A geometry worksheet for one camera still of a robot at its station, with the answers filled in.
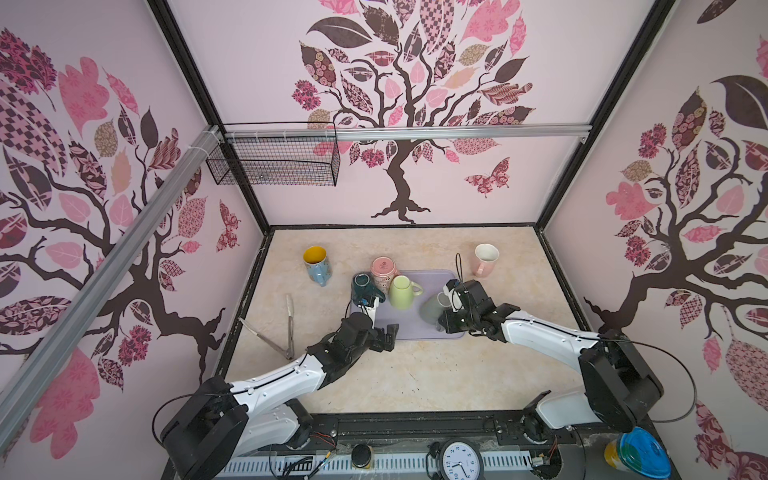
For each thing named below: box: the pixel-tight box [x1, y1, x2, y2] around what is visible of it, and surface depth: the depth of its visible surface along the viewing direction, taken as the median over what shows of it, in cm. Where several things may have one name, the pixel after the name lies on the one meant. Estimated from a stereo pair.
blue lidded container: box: [604, 426, 672, 479], surface depth 64 cm
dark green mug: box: [351, 272, 386, 305], surface depth 94 cm
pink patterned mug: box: [472, 243, 500, 278], surface depth 101 cm
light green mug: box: [389, 275, 423, 311], surface depth 94 cm
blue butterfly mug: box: [303, 245, 332, 287], surface depth 99 cm
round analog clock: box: [440, 439, 483, 480], surface depth 69 cm
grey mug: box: [419, 291, 451, 332], surface depth 91 cm
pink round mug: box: [370, 256, 397, 294], surface depth 95 cm
